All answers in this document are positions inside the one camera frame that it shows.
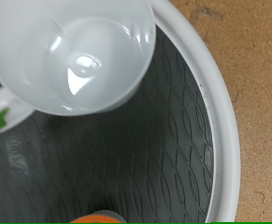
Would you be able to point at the white two-tier turntable shelf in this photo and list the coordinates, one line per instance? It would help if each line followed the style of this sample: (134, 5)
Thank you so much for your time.
(126, 161)

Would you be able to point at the white coffee pod orange rim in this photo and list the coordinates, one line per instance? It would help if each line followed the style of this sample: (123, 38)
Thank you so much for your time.
(98, 217)

